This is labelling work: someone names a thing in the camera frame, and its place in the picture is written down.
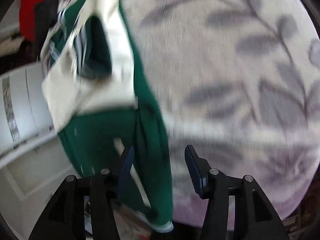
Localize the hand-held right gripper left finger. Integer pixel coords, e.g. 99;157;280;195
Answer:
29;145;135;240

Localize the white panelled door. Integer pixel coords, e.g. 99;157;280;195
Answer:
0;62;81;230

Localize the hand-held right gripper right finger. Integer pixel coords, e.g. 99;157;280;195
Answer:
184;144;290;240

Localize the red cloth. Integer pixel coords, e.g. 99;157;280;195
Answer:
19;0;66;41

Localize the green and white jacket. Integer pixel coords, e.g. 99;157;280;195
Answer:
37;0;174;233

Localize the dark cloth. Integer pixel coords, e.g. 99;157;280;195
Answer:
33;0;61;53

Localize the leaf print blanket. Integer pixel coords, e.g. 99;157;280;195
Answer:
119;0;320;228

